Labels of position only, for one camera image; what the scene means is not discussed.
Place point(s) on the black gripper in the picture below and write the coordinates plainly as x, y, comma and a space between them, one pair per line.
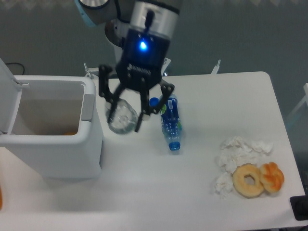
139, 69

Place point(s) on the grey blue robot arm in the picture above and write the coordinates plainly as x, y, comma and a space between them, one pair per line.
155, 17

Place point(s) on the blue bottle cap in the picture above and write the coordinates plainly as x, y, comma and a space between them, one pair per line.
154, 102

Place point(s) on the blue plastic bottle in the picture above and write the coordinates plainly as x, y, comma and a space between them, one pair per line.
171, 124

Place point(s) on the orange item inside trash can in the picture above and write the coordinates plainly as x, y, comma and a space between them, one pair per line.
69, 133

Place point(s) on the white trash can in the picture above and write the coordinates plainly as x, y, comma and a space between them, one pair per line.
35, 112

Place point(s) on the large crumpled white tissue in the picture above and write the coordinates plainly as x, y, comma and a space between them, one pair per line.
237, 151

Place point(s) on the small crumpled white tissue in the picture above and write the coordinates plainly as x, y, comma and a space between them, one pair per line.
224, 185

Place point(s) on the orange glazed twisted bun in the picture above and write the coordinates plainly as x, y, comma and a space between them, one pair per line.
271, 177

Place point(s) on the orange object at left edge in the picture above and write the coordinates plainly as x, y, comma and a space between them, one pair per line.
1, 197

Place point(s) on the black device at table edge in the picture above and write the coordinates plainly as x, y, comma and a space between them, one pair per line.
299, 206

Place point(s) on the plain ring donut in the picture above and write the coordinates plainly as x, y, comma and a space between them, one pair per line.
246, 180

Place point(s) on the white frame at right edge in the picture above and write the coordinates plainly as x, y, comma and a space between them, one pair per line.
298, 110

